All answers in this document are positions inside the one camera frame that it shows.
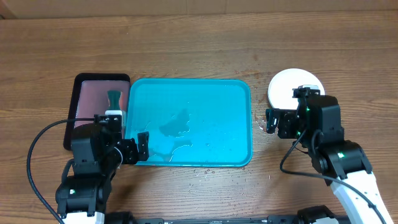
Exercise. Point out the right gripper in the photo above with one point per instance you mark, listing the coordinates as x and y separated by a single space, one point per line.
284 116

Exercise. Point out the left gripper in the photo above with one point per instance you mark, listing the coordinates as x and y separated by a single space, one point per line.
134 154

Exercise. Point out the white plate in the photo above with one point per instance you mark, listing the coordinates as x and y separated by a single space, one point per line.
280 90

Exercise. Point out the pink green sponge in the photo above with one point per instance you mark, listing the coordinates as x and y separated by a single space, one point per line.
114 99

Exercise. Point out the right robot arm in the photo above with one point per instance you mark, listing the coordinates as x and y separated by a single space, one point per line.
342 164

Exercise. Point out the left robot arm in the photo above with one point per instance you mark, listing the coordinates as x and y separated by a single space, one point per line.
98 151

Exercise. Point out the teal plastic tray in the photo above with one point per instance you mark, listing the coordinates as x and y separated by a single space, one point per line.
192 122

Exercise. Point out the black water tray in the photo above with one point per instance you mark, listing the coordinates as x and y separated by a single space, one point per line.
90 93

